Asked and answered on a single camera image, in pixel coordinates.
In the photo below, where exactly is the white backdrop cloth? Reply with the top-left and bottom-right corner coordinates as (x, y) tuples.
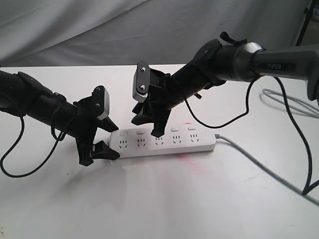
(0, 0), (309, 67)

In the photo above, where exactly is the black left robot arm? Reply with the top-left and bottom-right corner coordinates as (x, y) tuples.
(0, 71), (120, 166)

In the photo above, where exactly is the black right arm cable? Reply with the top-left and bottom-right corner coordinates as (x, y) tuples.
(164, 59), (319, 197)

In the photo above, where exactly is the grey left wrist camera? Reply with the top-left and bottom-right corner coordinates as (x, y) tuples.
(95, 88), (110, 120)

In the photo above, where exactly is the grey power cord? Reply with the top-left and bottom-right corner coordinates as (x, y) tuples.
(214, 89), (319, 207)

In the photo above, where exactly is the white five-outlet power strip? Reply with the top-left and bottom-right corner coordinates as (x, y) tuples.
(109, 124), (216, 159)

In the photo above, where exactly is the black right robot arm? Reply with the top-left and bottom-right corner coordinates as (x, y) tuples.
(132, 32), (319, 137)

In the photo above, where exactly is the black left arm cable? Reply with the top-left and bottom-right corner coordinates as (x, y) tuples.
(0, 104), (83, 178)

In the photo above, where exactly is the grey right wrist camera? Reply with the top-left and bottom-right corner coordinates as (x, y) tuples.
(132, 61), (150, 103)

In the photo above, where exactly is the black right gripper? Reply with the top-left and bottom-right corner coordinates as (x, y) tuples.
(131, 68), (173, 136)

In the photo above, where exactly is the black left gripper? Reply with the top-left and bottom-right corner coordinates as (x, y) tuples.
(72, 85), (120, 165)

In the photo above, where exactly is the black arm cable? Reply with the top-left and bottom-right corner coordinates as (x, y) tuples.
(0, 104), (83, 178)
(164, 59), (319, 197)

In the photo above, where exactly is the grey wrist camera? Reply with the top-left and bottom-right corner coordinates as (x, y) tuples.
(132, 61), (150, 103)
(95, 88), (110, 120)

